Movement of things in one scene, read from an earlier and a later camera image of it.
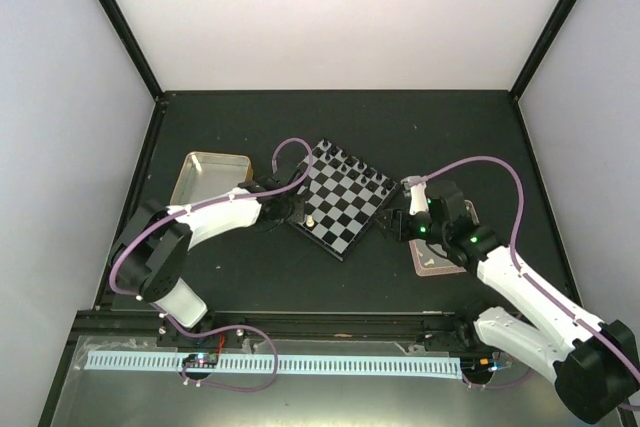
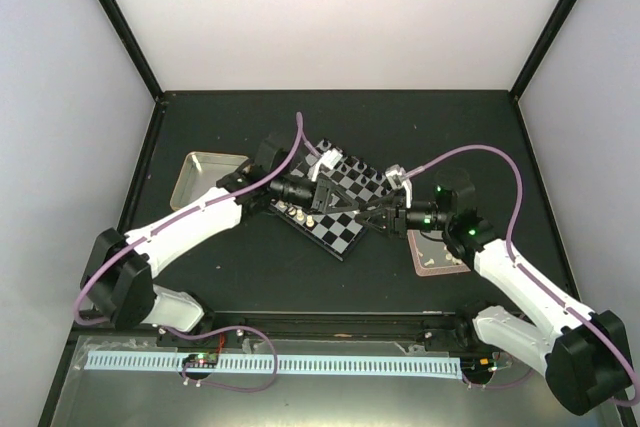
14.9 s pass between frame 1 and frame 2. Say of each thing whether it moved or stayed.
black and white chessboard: stayed
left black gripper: moved
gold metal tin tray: stayed
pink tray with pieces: stayed
